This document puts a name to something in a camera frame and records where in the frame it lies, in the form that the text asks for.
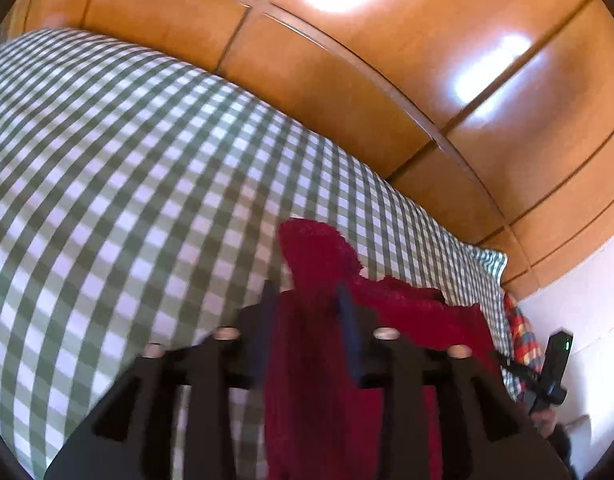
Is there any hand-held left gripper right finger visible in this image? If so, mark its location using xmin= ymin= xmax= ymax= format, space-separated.
xmin=334 ymin=282 xmax=572 ymax=480

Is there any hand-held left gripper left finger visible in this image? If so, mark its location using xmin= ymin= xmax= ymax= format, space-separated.
xmin=44 ymin=280 xmax=279 ymax=480

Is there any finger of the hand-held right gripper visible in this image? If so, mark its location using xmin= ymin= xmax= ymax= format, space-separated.
xmin=492 ymin=349 xmax=544 ymax=387

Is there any dark red sweater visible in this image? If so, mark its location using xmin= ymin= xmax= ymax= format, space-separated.
xmin=264 ymin=217 xmax=505 ymax=480

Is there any person's right hand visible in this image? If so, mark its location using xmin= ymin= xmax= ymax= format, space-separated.
xmin=531 ymin=407 xmax=558 ymax=436

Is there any multicolour plaid pillow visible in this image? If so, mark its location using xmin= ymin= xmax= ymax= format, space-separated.
xmin=502 ymin=292 xmax=546 ymax=377

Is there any green white checkered bedsheet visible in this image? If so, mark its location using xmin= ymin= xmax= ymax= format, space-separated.
xmin=0 ymin=27 xmax=524 ymax=480

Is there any wooden panelled wardrobe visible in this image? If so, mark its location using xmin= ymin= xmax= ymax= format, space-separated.
xmin=0 ymin=0 xmax=614 ymax=302

